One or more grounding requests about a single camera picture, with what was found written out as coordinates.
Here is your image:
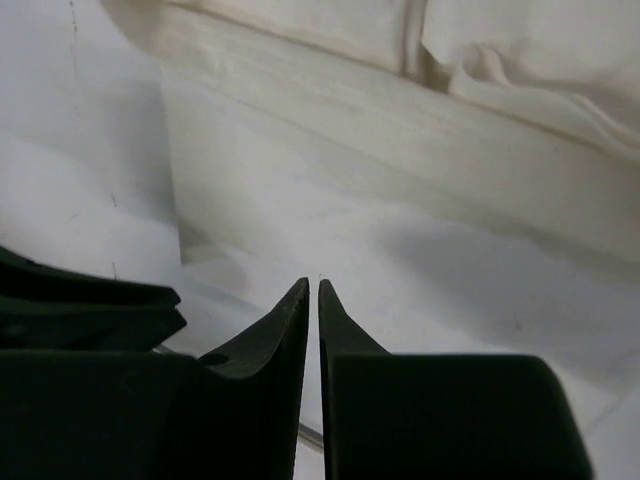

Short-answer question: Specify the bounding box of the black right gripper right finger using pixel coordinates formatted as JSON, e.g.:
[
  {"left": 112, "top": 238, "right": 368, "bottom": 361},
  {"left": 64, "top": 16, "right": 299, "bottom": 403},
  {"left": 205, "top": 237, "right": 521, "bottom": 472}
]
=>
[{"left": 318, "top": 280, "right": 593, "bottom": 479}]

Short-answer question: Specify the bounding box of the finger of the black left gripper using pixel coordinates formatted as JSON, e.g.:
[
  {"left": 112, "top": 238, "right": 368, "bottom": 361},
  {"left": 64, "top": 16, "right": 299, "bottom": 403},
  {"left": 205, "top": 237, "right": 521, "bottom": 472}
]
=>
[
  {"left": 1, "top": 248, "right": 180, "bottom": 313},
  {"left": 1, "top": 299, "right": 186, "bottom": 351}
]

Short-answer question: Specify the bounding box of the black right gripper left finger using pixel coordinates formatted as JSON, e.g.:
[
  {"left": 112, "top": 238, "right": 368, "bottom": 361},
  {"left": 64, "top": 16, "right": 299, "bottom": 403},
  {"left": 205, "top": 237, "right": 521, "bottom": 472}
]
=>
[{"left": 1, "top": 278, "right": 310, "bottom": 479}]

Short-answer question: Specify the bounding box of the white t shirt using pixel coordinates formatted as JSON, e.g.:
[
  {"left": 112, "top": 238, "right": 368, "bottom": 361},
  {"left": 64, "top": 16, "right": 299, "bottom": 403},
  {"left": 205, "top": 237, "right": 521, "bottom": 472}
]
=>
[{"left": 105, "top": 1, "right": 639, "bottom": 262}]

